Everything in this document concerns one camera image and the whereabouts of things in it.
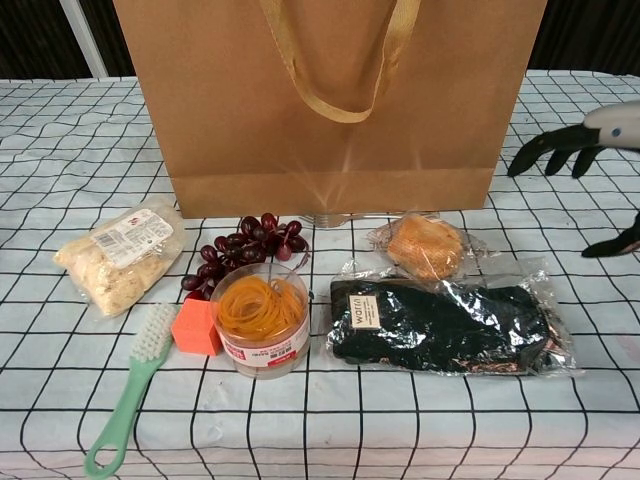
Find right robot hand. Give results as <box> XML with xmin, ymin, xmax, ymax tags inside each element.
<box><xmin>507</xmin><ymin>99</ymin><xmax>640</xmax><ymax>259</ymax></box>

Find packaged bread roll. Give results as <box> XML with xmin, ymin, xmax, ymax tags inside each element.
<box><xmin>367</xmin><ymin>212</ymin><xmax>489</xmax><ymax>281</ymax></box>

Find dark red grape bunch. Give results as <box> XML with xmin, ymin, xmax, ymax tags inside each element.
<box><xmin>180</xmin><ymin>212</ymin><xmax>310</xmax><ymax>301</ymax></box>

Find clear rubber band jar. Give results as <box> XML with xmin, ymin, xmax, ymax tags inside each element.
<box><xmin>209</xmin><ymin>267</ymin><xmax>311</xmax><ymax>381</ymax></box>

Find packaged white snack bag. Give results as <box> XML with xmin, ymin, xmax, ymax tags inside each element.
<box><xmin>52</xmin><ymin>194</ymin><xmax>186</xmax><ymax>319</ymax></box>

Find packaged black gloves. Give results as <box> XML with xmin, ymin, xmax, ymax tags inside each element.
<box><xmin>323</xmin><ymin>257</ymin><xmax>586</xmax><ymax>379</ymax></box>

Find brown paper bag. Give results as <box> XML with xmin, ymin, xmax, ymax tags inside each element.
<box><xmin>112</xmin><ymin>0</ymin><xmax>549</xmax><ymax>221</ymax></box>

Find dark ribbed partition panel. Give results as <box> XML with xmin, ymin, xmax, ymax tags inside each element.
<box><xmin>82</xmin><ymin>0</ymin><xmax>136</xmax><ymax>79</ymax></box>
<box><xmin>522</xmin><ymin>0</ymin><xmax>640</xmax><ymax>76</ymax></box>
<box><xmin>0</xmin><ymin>0</ymin><xmax>96</xmax><ymax>81</ymax></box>

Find silver metal fork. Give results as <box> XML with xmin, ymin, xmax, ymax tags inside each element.
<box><xmin>299</xmin><ymin>209</ymin><xmax>401</xmax><ymax>229</ymax></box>

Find checked white tablecloth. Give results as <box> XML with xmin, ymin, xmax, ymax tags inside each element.
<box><xmin>0</xmin><ymin>69</ymin><xmax>640</xmax><ymax>480</ymax></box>

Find orange cube block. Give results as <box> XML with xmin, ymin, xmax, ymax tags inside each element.
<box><xmin>170</xmin><ymin>297</ymin><xmax>221</xmax><ymax>357</ymax></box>

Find white partition post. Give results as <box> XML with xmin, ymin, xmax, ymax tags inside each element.
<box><xmin>63</xmin><ymin>0</ymin><xmax>110</xmax><ymax>80</ymax></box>

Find green handled brush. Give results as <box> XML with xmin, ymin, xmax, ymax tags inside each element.
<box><xmin>83</xmin><ymin>302</ymin><xmax>180</xmax><ymax>476</ymax></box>

